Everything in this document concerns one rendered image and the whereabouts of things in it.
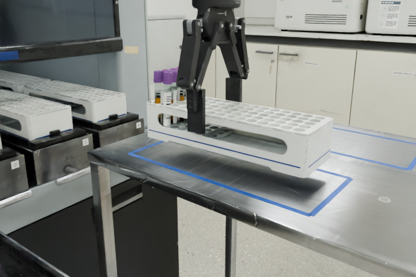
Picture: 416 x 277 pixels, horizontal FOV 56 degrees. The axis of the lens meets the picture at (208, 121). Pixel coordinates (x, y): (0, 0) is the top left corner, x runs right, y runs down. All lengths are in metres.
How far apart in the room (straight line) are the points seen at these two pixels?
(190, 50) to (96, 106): 0.40
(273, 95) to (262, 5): 0.99
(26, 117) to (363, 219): 0.62
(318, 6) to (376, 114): 0.74
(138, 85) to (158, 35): 1.66
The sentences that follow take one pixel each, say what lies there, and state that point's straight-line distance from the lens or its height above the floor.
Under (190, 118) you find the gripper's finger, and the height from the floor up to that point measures 0.90.
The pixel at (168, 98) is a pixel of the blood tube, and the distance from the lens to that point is 0.66.
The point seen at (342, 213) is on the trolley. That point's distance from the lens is 0.54.
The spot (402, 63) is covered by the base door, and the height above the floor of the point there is 0.76.
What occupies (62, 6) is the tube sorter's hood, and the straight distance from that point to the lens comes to 0.91.
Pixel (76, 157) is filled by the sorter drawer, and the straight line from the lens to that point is 0.87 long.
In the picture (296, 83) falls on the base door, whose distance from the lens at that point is 2.68.
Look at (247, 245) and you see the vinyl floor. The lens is 1.92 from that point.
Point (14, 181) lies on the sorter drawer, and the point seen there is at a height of 0.76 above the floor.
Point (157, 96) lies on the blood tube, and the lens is 0.68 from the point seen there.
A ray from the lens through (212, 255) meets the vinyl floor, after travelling 1.85.
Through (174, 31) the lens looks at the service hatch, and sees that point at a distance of 2.83.
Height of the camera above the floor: 1.07
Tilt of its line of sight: 16 degrees down
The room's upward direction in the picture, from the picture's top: straight up
